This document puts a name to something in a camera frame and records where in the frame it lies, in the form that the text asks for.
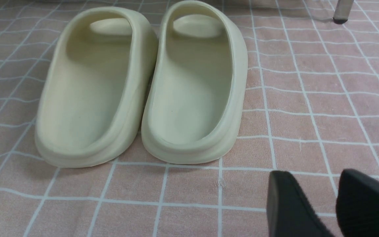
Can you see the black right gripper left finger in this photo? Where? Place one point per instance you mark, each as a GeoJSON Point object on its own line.
{"type": "Point", "coordinates": [289, 213]}

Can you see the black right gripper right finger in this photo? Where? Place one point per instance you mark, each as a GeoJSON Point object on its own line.
{"type": "Point", "coordinates": [357, 204]}

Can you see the metal shoe rack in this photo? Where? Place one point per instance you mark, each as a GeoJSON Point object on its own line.
{"type": "Point", "coordinates": [342, 11]}

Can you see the pink checkered cloth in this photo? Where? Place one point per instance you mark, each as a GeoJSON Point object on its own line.
{"type": "Point", "coordinates": [311, 107]}

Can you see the right cream foam slipper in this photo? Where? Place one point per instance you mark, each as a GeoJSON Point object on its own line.
{"type": "Point", "coordinates": [194, 107]}

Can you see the cream foam slipper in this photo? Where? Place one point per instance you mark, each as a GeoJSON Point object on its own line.
{"type": "Point", "coordinates": [194, 107]}
{"type": "Point", "coordinates": [92, 101]}

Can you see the left cream foam slipper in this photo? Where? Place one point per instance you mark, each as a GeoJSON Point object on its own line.
{"type": "Point", "coordinates": [92, 101]}

